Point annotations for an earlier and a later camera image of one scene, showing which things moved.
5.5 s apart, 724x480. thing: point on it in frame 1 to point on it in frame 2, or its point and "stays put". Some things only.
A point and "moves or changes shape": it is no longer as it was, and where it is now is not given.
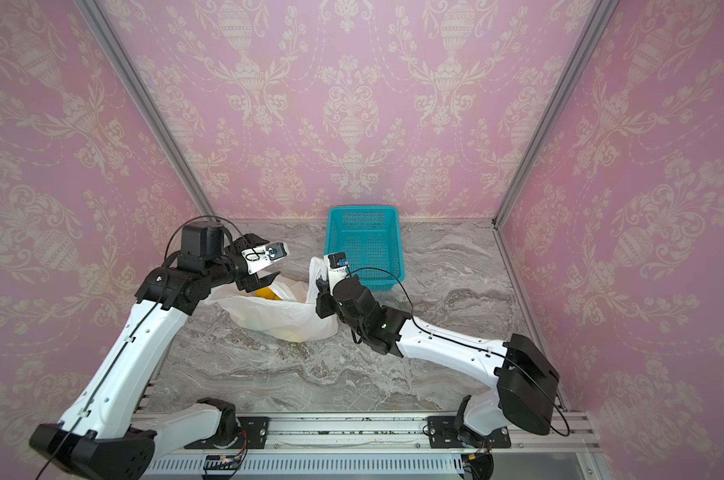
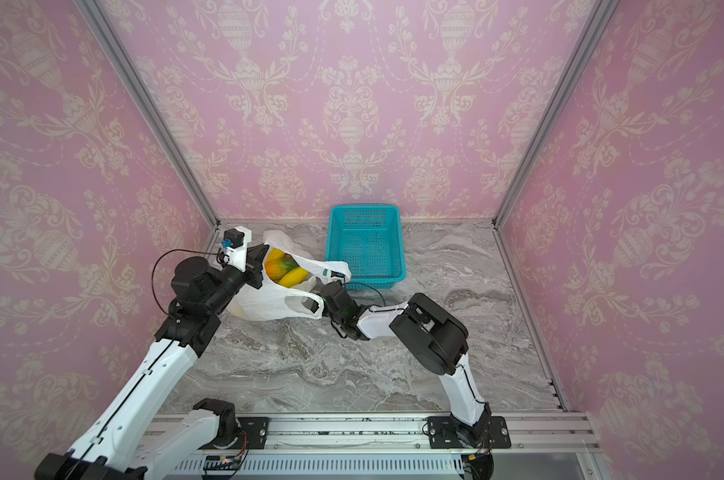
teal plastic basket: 370,239 stays put
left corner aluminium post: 98,20 stays put
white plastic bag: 292,317 moves or changes shape
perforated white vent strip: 311,464 stays put
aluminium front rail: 304,431 stays put
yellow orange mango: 267,293 to 294,277
